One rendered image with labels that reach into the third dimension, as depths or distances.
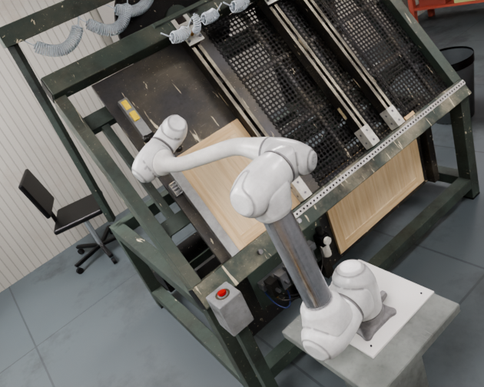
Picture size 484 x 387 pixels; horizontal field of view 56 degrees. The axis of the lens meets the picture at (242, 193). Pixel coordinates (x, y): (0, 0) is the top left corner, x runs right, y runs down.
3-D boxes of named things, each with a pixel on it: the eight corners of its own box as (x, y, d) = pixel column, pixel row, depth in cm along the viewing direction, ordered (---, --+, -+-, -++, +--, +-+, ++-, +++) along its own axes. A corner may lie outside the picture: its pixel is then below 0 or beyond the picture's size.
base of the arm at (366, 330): (404, 305, 179) (402, 295, 177) (368, 342, 171) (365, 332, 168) (368, 287, 194) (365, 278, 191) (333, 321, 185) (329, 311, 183)
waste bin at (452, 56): (491, 107, 430) (485, 46, 402) (458, 130, 416) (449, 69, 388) (449, 101, 469) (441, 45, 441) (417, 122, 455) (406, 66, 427)
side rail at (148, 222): (187, 289, 221) (191, 289, 211) (55, 109, 225) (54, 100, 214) (197, 282, 224) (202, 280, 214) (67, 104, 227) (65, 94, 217)
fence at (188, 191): (230, 258, 225) (232, 256, 222) (117, 104, 228) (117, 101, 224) (237, 252, 227) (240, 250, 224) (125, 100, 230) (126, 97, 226)
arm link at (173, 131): (167, 120, 189) (148, 143, 184) (173, 104, 175) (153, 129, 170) (188, 136, 190) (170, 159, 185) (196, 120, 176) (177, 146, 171)
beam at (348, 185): (201, 310, 221) (207, 310, 211) (187, 290, 221) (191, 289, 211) (459, 100, 305) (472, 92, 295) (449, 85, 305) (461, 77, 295)
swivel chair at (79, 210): (114, 226, 501) (64, 144, 452) (147, 238, 454) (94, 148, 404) (63, 266, 467) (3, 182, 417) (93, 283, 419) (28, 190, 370)
